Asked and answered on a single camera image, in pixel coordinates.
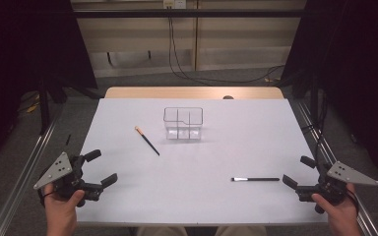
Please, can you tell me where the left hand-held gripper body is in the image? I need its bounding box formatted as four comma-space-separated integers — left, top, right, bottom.
32, 151, 104, 208

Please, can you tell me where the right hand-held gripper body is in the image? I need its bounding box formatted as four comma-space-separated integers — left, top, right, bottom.
295, 160, 378, 214

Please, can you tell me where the black brush with white tip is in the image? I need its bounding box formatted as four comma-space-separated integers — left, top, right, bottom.
230, 176, 281, 183

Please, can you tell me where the black brush with orange end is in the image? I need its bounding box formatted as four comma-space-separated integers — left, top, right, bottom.
134, 126, 161, 157

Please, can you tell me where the clear plastic organizer box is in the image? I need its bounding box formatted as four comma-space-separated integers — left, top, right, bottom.
162, 106, 205, 142

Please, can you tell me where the person's left hand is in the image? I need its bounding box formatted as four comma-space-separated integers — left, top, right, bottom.
43, 183, 87, 228

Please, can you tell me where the person's right hand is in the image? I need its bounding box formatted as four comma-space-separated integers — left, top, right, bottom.
310, 182, 362, 228

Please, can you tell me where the black metal stand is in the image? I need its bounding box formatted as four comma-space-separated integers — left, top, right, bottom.
38, 77, 52, 136

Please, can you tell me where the person's right leg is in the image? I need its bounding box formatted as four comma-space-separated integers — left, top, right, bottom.
215, 225, 268, 236

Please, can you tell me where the person's leg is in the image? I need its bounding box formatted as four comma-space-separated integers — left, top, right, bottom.
215, 225, 268, 236
137, 225, 189, 236

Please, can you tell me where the person's left leg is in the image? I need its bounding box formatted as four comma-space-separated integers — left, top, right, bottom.
137, 225, 189, 236

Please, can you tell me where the white table cover sheet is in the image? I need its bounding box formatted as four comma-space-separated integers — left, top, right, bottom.
75, 97, 329, 226

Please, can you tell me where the wooden table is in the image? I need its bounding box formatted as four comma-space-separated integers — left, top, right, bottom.
103, 86, 284, 100

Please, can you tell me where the black curtain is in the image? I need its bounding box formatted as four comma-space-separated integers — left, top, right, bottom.
280, 0, 378, 181
0, 0, 98, 178

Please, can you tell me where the black horizontal bar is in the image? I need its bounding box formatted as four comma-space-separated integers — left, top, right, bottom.
73, 9, 306, 19

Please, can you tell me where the metal floor rail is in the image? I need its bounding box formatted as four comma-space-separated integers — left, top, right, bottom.
294, 99, 378, 236
0, 107, 63, 236

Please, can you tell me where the right hand-held gripper cable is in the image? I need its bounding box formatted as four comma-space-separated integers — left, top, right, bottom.
346, 188, 360, 215

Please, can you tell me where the black wall cable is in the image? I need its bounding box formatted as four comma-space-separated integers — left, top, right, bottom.
167, 8, 195, 80
170, 8, 285, 85

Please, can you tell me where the white wall socket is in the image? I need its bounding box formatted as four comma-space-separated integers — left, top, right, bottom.
162, 0, 187, 10

